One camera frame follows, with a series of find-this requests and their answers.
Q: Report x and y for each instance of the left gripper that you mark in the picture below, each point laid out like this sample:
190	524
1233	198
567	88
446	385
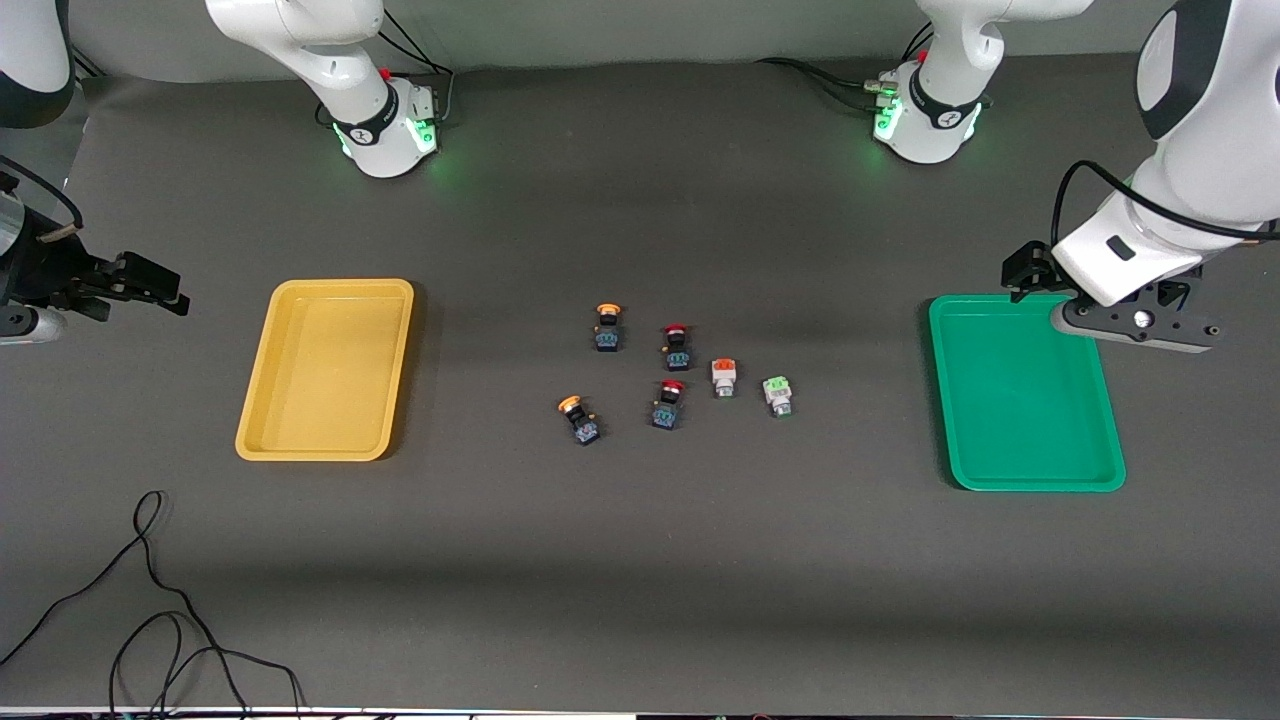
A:
1028	268

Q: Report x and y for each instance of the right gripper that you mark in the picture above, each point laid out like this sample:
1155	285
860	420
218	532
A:
45	272

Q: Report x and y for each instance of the green square white button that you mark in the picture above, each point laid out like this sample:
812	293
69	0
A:
777	393

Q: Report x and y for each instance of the orange square white button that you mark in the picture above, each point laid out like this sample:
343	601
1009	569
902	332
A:
723	377

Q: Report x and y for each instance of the yellow cap push button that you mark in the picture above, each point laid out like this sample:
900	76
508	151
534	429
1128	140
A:
583	425
608	335

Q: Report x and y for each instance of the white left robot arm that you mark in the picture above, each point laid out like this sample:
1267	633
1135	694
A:
1215	110

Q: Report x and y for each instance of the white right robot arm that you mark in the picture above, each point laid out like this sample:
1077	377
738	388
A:
330	50

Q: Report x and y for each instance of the green plastic tray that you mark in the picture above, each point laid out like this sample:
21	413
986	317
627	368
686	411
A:
1020	410

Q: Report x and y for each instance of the yellow plastic tray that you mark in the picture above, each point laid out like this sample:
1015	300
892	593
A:
325	370

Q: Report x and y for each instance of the red cap push button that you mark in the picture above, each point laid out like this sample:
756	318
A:
677	350
667	408

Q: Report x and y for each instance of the dark grey table mat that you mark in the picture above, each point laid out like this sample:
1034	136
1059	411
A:
640	560

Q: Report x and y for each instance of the aluminium frame rail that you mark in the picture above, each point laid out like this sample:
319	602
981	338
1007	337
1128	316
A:
85	65

